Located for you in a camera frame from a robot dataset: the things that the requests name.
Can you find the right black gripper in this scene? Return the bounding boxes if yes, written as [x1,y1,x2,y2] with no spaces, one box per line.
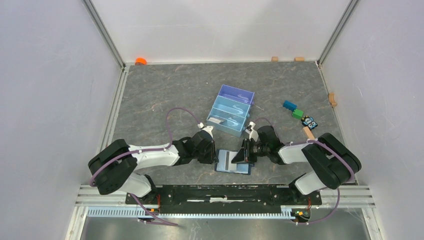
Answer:
[231,138,269,165]

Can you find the blue card holder wallet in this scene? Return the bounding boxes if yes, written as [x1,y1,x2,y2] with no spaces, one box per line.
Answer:
[213,149,255,176]

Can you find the blue purple three-bin tray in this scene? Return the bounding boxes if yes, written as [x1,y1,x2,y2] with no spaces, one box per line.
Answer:
[206,84,255,138]

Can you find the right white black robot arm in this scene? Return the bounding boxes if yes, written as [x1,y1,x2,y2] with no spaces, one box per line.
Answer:
[231,125,362,204]

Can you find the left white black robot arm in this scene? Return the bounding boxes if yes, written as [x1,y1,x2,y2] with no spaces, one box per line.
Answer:
[88,126,218,204]

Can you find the grey cards in tray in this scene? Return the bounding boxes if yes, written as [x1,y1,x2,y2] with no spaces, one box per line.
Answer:
[207,117,226,125]

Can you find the blue toy brick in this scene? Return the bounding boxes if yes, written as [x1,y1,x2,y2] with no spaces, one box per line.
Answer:
[282,100,297,112]

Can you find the green toy brick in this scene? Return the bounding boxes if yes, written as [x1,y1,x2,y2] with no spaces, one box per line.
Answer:
[292,108,304,120]

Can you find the wooden stick block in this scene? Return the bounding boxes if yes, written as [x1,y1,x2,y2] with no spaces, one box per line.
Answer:
[302,126,316,140]

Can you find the black owl pattern block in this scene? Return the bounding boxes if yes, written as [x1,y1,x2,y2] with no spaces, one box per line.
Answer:
[300,115,318,130]

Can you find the orange round cap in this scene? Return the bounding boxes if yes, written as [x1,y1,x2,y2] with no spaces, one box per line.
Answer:
[134,57,147,66]

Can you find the curved wooden piece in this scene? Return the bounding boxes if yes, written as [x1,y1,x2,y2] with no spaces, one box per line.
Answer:
[328,92,338,108]

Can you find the small wooden block right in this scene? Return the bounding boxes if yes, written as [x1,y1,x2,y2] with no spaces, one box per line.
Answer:
[294,57,305,62]

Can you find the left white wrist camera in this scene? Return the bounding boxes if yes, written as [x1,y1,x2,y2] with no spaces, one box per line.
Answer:
[197,123,214,141]

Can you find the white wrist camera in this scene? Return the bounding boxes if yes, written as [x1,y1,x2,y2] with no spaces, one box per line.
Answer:
[245,121,259,142]
[197,123,214,141]

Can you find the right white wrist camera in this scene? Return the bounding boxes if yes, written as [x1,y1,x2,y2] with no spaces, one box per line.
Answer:
[245,121,259,142]

